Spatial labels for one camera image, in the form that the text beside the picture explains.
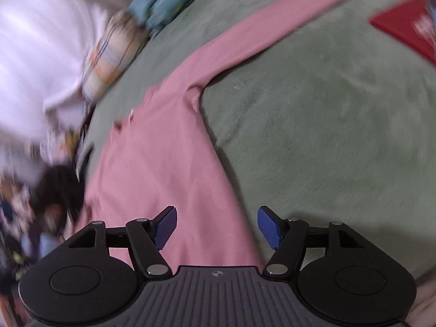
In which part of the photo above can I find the red booklet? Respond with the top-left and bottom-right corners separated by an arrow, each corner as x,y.
370,0 -> 436,67

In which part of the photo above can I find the black folding table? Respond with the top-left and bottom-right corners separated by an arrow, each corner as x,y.
31,163 -> 86,242

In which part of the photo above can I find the plaid folded quilt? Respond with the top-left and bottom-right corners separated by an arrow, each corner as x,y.
80,8 -> 152,103

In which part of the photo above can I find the teal floral folded quilt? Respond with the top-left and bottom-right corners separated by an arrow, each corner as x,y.
128,0 -> 225,38

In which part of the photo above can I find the white curtain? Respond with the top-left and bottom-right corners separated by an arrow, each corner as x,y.
0,0 -> 113,184

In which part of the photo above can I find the green bed blanket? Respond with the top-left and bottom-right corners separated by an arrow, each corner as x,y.
77,0 -> 436,280

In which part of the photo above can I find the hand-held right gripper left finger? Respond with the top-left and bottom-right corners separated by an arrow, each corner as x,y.
66,205 -> 178,279

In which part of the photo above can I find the pink long-sleeved shirt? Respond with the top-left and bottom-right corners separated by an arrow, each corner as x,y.
73,0 -> 389,281

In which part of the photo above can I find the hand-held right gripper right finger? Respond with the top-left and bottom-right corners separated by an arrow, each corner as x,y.
257,205 -> 370,276

